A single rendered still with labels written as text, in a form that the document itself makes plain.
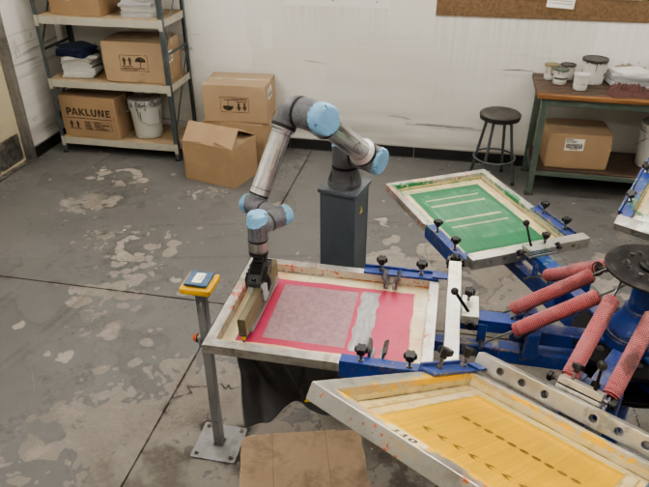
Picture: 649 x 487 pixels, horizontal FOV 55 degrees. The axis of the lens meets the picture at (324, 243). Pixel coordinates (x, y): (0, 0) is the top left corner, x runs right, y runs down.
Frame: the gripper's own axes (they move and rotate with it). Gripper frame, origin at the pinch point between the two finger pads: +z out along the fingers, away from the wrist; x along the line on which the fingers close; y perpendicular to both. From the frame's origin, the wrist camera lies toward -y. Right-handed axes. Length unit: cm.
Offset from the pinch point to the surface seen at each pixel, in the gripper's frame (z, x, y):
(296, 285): 4.2, -10.5, 18.2
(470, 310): -8, -78, -2
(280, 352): 1.8, -15.5, -26.6
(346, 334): 4.7, -35.2, -8.6
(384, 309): 4.1, -47.2, 9.1
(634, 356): -18, -124, -29
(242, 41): -12, 128, 381
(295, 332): 5.0, -16.8, -11.2
